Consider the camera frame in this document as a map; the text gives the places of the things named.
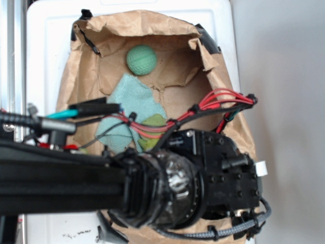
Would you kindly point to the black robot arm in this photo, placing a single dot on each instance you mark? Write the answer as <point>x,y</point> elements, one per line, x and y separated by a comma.
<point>189,171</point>

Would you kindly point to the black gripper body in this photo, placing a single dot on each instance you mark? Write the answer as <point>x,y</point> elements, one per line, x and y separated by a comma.
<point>231,180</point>

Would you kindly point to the brown paper bag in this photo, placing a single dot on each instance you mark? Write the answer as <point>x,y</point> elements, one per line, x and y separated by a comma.
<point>187,72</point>

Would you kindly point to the green plush frog toy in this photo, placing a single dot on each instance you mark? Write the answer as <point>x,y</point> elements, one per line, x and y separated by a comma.
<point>155,120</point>

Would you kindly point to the white plastic tray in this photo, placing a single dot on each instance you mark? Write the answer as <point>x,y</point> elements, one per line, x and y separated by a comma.
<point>49,26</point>

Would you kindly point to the green dimpled ball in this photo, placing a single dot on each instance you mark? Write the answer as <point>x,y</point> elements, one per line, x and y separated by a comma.
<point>141,60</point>

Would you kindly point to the light blue cloth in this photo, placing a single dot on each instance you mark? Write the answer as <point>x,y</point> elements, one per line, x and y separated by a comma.
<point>133,96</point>

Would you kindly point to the aluminium frame rail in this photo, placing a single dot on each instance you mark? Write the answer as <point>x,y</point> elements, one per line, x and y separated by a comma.
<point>13,82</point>

